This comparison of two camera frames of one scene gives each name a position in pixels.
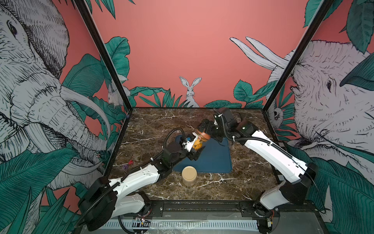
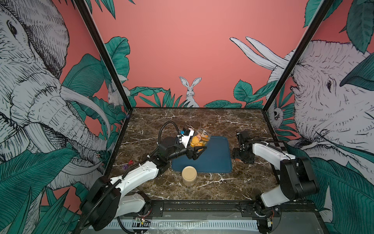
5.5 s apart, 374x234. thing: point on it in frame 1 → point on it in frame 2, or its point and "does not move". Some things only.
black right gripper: (204, 123) → (235, 152)
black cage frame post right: (320, 14) does not move
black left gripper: (192, 155) does not move
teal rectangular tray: (215, 158) does not move
